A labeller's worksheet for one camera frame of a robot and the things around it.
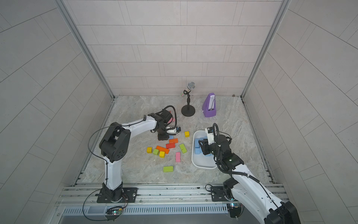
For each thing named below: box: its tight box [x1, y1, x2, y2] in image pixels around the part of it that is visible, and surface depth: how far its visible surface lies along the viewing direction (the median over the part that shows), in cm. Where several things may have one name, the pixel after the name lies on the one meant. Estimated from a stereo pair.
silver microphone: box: [186, 81, 196, 93], surface depth 88 cm
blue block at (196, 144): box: [194, 138, 200, 148], surface depth 88 cm
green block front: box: [163, 166, 174, 173], surface depth 80 cm
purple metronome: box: [201, 92, 217, 118], surface depth 101 cm
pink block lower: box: [175, 152, 182, 163], surface depth 86 cm
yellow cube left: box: [146, 147, 153, 154], surface depth 87 cm
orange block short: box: [169, 138, 179, 144], surface depth 92 cm
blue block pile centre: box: [194, 147, 201, 155], surface depth 86 cm
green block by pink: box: [179, 143, 188, 154], surface depth 89 cm
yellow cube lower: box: [158, 150, 166, 159], surface depth 85 cm
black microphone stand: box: [181, 89, 196, 117], surface depth 108 cm
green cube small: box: [152, 148, 160, 156], surface depth 86 cm
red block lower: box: [165, 142, 176, 149], surface depth 91 cm
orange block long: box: [155, 145, 170, 154], surface depth 88 cm
